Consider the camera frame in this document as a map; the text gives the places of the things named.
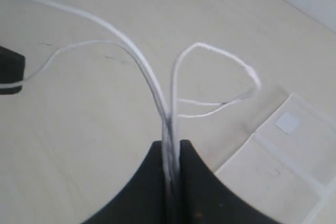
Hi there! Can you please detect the clear plastic storage case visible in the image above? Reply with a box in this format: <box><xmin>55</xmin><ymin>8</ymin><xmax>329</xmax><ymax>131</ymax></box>
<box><xmin>216</xmin><ymin>94</ymin><xmax>335</xmax><ymax>223</ymax></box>

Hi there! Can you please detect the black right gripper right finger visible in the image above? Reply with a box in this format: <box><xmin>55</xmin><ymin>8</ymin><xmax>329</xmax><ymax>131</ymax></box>
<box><xmin>180</xmin><ymin>140</ymin><xmax>278</xmax><ymax>224</ymax></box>

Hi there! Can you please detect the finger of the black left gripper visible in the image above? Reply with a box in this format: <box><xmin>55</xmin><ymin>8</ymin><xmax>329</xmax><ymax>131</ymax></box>
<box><xmin>1</xmin><ymin>46</ymin><xmax>25</xmax><ymax>84</ymax></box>

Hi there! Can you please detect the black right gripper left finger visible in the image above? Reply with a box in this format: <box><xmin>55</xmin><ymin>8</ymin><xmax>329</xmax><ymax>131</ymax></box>
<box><xmin>84</xmin><ymin>141</ymin><xmax>166</xmax><ymax>223</ymax></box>

